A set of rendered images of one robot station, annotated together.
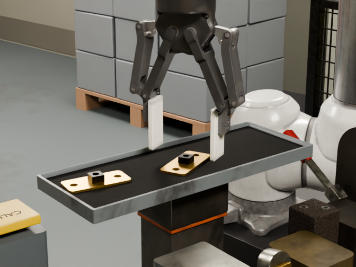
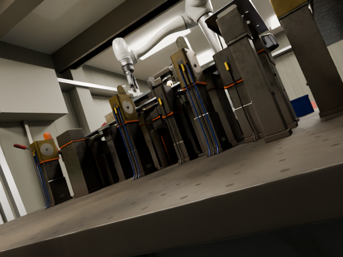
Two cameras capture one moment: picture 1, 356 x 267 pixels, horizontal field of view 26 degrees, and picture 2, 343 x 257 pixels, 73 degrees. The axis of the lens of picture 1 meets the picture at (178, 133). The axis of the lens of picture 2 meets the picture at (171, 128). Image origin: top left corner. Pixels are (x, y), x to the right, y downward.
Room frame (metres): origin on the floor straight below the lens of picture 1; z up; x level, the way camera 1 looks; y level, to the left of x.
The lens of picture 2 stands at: (0.57, -1.51, 0.75)
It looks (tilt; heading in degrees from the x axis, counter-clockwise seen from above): 6 degrees up; 70
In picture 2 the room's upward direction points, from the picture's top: 20 degrees counter-clockwise
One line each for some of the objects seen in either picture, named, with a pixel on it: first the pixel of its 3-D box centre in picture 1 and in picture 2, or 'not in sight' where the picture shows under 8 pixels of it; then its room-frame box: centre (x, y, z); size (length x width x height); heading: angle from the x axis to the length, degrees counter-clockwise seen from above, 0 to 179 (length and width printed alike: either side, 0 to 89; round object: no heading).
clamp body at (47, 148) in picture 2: not in sight; (48, 173); (0.33, -0.05, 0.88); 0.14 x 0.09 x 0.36; 38
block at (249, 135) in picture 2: not in sight; (242, 95); (1.02, -0.94, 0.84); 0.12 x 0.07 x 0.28; 38
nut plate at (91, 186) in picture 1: (96, 178); not in sight; (0.91, 0.10, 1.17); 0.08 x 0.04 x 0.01; 119
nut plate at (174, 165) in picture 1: (186, 159); not in sight; (0.97, -0.01, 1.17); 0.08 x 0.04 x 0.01; 153
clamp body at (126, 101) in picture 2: not in sight; (130, 136); (0.74, -0.56, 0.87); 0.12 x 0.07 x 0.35; 38
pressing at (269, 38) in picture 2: not in sight; (136, 113); (0.83, -0.38, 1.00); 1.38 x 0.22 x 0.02; 128
